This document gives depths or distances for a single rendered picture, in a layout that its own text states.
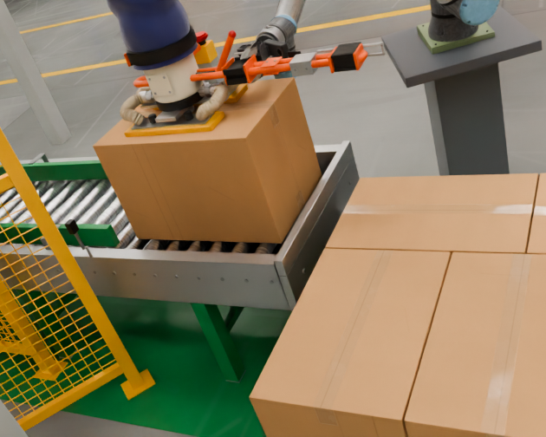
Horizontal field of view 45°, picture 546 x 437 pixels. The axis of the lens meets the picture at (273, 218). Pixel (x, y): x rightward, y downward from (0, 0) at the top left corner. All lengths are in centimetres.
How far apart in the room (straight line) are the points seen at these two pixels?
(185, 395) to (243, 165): 99
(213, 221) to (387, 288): 67
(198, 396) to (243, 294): 56
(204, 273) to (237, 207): 24
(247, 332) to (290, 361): 98
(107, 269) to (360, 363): 108
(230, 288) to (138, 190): 47
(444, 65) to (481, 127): 39
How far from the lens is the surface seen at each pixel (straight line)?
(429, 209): 216
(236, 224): 220
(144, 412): 264
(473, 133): 287
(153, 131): 220
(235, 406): 249
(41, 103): 516
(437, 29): 274
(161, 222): 237
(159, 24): 209
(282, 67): 202
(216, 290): 222
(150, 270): 231
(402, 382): 165
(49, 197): 317
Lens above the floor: 178
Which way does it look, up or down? 32 degrees down
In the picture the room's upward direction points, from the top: 19 degrees counter-clockwise
